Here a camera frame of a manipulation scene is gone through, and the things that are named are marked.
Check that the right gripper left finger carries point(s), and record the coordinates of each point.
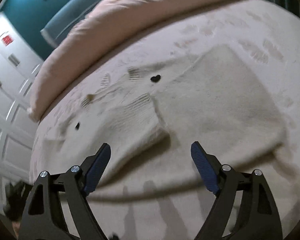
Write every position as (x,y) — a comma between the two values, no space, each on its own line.
(57,206)

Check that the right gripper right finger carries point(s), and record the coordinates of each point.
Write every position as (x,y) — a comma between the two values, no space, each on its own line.
(244,206)

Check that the cream sweater with black hearts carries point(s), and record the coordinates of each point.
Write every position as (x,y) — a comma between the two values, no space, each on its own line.
(153,114)

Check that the white panelled wardrobe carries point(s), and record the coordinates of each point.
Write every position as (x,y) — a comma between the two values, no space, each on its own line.
(19,65)

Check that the teal upholstered headboard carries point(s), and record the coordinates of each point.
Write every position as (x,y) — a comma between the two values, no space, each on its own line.
(57,29)

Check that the pink folded duvet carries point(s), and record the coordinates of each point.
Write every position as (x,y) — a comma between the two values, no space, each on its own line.
(109,24)

